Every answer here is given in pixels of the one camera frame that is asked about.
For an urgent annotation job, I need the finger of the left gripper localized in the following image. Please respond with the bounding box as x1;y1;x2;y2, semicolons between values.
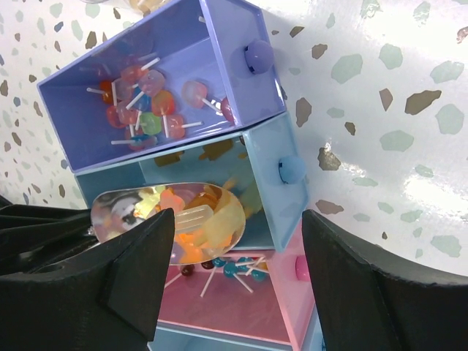
1;197;98;271

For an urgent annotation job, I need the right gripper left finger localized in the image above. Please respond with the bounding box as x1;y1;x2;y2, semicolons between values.
1;229;170;350

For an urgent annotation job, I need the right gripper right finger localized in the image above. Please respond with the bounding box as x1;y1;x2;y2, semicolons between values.
301;210;467;350

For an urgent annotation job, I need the pink candy box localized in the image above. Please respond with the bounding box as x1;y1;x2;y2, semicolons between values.
156;228;315;350

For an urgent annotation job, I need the metal scoop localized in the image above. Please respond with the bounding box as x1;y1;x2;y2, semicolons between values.
91;182;246;265

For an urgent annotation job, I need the purple candy box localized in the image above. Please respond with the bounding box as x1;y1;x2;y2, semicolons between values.
38;1;285;172

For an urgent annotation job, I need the clear plastic jar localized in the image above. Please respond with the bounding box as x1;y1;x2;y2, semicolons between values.
82;0;169;13

